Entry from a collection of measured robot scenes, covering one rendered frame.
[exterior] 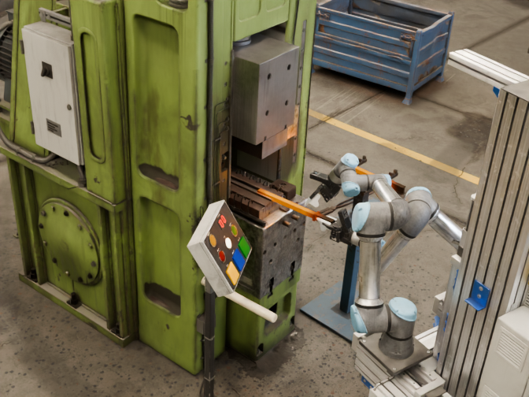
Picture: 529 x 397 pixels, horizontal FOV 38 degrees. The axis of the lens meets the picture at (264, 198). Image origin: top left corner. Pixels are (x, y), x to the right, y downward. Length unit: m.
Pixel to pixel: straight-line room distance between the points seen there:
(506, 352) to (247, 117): 1.51
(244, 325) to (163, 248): 0.64
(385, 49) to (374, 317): 4.57
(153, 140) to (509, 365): 1.88
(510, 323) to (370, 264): 0.58
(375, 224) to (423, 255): 2.30
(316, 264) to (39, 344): 1.82
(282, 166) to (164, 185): 0.72
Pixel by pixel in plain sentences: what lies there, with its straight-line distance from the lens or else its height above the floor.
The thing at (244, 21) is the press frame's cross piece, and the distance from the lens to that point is 3.43.
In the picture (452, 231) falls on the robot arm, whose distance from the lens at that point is 3.50.
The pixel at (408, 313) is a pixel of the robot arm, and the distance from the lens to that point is 3.14.
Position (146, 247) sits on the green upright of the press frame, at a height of 0.66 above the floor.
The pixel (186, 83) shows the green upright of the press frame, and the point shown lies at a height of 1.70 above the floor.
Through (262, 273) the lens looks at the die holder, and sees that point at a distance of 3.91.
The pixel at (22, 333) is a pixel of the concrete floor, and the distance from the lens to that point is 4.63.
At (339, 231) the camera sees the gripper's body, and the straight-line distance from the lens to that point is 3.63.
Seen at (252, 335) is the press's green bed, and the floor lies 0.19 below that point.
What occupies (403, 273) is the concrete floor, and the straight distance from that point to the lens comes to 5.10.
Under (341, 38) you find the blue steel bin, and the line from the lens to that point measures 7.58.
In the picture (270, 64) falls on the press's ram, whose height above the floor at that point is 1.74.
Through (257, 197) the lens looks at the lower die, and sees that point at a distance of 3.84.
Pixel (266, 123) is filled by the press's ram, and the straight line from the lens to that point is 3.53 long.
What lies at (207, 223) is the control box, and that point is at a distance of 3.28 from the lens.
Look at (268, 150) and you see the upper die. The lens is 3.63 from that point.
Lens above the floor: 3.03
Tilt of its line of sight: 32 degrees down
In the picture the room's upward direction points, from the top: 3 degrees clockwise
